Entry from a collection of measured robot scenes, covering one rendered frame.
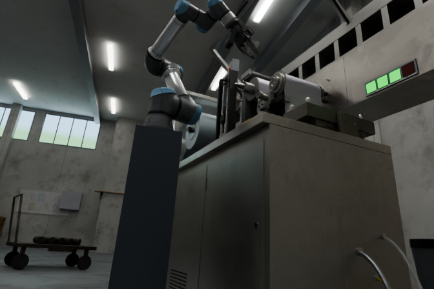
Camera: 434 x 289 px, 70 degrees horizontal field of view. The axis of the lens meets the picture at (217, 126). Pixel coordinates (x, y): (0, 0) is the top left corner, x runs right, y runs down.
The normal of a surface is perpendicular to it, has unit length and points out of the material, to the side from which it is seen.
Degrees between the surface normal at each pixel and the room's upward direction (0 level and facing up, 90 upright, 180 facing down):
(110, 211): 90
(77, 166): 90
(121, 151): 90
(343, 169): 90
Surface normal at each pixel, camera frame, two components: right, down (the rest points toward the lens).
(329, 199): 0.43, -0.30
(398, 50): -0.90, -0.21
